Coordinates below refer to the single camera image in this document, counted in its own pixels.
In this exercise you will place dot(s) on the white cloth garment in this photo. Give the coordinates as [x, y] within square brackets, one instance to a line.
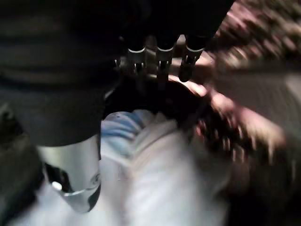
[164, 179]

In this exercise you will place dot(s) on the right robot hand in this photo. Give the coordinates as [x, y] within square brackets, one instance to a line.
[58, 70]

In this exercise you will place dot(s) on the light blue garment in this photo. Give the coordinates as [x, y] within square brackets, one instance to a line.
[120, 131]

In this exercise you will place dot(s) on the brown woven laundry basket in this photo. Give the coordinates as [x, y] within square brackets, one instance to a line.
[247, 131]

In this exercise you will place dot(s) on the dark garment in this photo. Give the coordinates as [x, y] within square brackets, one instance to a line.
[164, 101]

